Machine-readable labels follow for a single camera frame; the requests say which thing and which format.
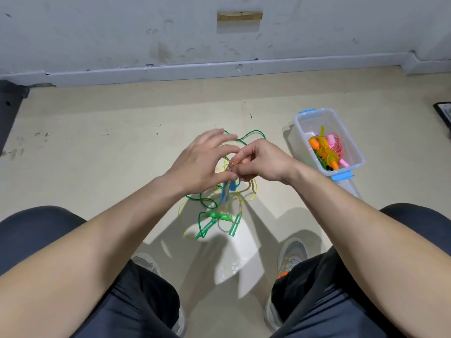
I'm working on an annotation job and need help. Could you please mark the person's left forearm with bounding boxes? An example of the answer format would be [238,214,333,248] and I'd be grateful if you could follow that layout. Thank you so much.
[0,176,186,338]

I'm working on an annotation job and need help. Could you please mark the pink skipping rope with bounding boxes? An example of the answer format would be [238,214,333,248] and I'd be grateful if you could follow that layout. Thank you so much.
[326,133,350,169]

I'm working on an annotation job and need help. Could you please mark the clear plastic box lid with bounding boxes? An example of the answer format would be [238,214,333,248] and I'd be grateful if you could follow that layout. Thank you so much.
[333,176,363,201]

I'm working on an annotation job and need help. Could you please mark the person's right forearm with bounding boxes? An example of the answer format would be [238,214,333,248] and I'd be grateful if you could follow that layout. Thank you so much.
[289,165,451,338]

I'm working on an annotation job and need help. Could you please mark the clear storage box blue latches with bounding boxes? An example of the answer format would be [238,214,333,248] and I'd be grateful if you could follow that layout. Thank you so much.
[288,108,366,182]

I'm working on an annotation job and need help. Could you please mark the person's right hand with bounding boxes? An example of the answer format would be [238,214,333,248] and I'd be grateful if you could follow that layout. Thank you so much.
[230,139,304,186]

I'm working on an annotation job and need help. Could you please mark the small wooden wall block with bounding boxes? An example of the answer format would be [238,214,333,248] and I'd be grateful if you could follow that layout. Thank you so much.
[217,10,264,23]

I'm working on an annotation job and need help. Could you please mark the orange handled yellow skipping rope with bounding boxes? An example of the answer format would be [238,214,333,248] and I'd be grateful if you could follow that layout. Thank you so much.
[309,126,342,172]

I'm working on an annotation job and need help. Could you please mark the grey right shoe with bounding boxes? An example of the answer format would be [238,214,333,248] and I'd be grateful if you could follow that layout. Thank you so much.
[264,237,310,330]

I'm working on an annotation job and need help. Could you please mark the pile of colourful jump ropes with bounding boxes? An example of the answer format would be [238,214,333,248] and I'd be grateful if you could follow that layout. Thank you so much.
[178,129,267,240]

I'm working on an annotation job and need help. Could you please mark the black metal rack frame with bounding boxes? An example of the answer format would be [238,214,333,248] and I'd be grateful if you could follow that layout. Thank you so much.
[0,80,31,155]

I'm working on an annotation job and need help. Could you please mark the person's left hand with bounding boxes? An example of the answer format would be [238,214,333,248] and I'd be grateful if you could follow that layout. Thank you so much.
[165,129,244,198]

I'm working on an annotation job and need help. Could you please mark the grey left shoe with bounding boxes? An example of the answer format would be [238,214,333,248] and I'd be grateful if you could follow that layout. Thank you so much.
[132,253,187,337]

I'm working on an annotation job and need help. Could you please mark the blue handled glitter skipping rope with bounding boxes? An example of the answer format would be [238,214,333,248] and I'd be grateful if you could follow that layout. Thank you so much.
[217,154,249,205]

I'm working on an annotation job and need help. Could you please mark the black shorts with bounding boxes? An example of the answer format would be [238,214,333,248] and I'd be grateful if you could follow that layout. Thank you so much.
[0,202,451,338]

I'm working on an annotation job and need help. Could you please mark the grey shoe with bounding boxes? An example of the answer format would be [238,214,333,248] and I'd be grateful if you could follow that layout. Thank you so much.
[264,237,310,330]
[132,253,187,337]

